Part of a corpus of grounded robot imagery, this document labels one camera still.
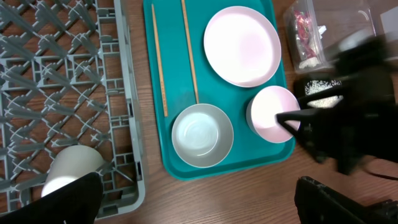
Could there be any wooden chopstick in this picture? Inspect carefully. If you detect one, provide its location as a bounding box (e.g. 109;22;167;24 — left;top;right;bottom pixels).
151;3;169;117
181;0;199;104

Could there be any teal serving tray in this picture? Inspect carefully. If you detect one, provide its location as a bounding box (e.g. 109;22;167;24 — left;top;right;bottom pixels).
143;0;295;180

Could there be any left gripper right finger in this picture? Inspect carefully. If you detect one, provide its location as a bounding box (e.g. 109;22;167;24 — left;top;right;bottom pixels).
294;176;397;224

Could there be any left wooden chopstick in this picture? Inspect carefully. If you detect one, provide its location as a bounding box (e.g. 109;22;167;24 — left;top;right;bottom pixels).
151;3;169;117

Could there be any right wooden chopstick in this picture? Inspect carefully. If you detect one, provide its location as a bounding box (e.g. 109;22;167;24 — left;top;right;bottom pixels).
181;0;199;104

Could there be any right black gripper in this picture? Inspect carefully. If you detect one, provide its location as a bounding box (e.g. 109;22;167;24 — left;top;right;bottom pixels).
276;74;397;174

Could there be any grey bowl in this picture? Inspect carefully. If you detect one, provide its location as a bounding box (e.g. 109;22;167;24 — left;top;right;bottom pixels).
171;103;234;169

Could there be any small pink bowl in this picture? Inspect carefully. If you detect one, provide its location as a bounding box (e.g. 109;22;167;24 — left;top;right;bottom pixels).
246;85;300;143

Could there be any grey dishwasher rack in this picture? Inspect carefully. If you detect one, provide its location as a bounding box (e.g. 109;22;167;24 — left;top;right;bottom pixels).
1;0;146;219

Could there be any black waste tray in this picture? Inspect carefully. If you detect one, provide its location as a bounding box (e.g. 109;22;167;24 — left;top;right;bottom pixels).
294;77;343;109

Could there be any red snack wrapper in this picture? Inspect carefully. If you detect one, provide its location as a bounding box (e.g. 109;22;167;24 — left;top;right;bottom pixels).
294;10;316;60

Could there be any white tissue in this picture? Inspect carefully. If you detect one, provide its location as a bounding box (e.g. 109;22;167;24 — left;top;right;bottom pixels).
299;26;327;69

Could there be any cooked rice pile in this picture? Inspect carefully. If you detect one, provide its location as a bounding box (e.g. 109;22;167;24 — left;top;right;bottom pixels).
304;79;345;109

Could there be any clear plastic waste bin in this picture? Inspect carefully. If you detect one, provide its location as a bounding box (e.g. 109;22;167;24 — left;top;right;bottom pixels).
282;0;398;75

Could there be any white paper cup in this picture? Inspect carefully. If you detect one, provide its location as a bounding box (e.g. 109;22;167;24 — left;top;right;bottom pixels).
41;145;104;197

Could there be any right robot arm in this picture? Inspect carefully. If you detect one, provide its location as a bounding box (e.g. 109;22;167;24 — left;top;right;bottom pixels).
276;36;397;175

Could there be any large white plate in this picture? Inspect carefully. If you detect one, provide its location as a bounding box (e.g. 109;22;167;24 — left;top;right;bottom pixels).
203;6;282;88

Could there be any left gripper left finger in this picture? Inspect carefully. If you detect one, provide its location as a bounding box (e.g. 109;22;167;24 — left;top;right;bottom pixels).
1;172;103;224

